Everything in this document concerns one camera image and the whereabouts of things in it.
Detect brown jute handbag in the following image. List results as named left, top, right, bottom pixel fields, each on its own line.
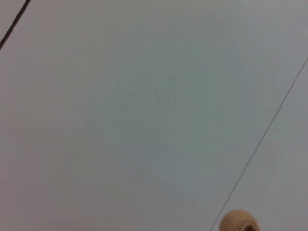
left=219, top=208, right=262, bottom=231

